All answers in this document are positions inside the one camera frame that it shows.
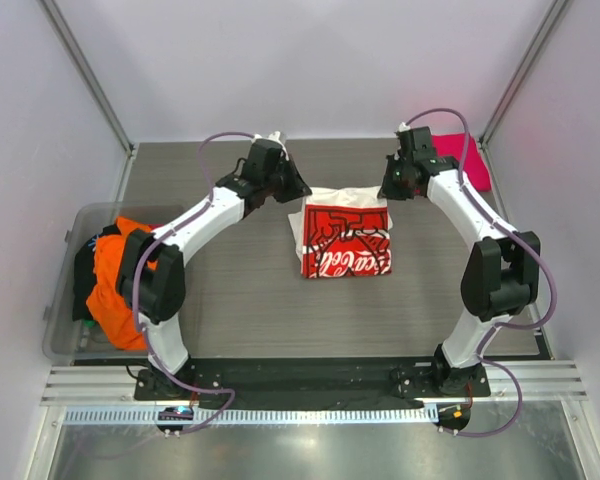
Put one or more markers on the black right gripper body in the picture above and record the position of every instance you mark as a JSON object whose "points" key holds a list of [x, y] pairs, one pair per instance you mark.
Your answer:
{"points": [[395, 183]]}

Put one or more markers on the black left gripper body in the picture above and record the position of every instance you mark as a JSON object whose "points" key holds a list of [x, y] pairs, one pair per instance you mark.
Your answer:
{"points": [[271, 182]]}

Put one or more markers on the white t-shirt with red print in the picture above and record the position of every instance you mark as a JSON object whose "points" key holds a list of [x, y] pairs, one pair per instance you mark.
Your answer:
{"points": [[343, 233]]}

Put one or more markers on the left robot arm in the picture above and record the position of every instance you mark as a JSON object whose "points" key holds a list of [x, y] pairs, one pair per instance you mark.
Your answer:
{"points": [[152, 273]]}

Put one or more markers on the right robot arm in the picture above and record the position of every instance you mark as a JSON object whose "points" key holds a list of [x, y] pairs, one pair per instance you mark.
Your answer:
{"points": [[501, 276]]}

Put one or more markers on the orange t-shirt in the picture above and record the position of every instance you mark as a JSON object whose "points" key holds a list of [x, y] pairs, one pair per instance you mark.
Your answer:
{"points": [[107, 307]]}

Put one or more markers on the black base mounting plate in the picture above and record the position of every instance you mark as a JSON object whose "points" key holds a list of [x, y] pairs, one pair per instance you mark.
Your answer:
{"points": [[327, 384]]}

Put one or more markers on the clear plastic bin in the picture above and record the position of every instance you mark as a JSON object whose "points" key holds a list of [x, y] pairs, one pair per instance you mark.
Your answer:
{"points": [[67, 341]]}

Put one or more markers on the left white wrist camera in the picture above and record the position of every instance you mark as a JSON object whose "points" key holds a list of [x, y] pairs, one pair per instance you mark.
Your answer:
{"points": [[277, 137]]}

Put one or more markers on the right aluminium frame post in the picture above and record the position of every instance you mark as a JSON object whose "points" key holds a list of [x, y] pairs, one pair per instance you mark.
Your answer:
{"points": [[540, 40]]}

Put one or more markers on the aluminium frame post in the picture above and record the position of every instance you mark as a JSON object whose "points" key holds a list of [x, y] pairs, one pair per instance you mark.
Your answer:
{"points": [[85, 71], [540, 40]]}

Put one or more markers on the white slotted cable duct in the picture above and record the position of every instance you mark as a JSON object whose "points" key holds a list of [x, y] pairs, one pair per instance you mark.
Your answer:
{"points": [[180, 416]]}

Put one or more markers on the left aluminium frame post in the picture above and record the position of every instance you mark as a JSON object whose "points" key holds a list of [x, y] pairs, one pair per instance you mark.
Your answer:
{"points": [[85, 71]]}

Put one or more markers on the aluminium front rail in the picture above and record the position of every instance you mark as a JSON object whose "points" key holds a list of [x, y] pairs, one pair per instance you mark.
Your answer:
{"points": [[115, 385]]}

